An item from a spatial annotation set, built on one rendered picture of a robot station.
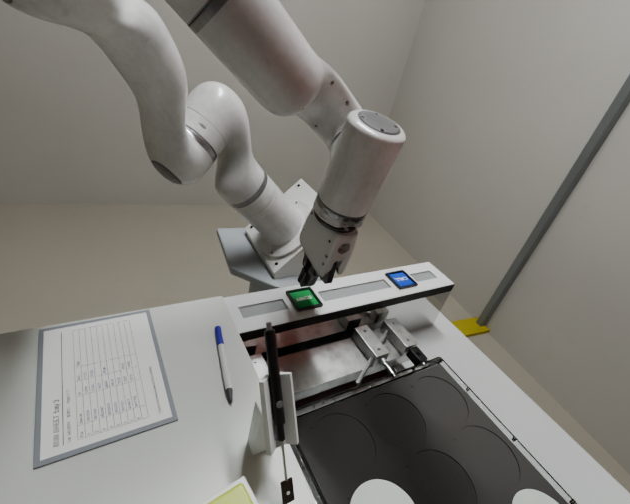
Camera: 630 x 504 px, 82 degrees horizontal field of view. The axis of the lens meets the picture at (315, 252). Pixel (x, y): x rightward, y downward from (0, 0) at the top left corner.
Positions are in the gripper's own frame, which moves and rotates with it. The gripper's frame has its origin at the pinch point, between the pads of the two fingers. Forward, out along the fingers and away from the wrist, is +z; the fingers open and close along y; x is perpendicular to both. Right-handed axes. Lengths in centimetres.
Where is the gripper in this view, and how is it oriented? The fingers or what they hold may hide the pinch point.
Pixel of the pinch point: (308, 276)
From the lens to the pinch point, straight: 68.7
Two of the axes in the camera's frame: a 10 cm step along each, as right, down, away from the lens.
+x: -8.6, 1.0, -5.0
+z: -3.1, 6.9, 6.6
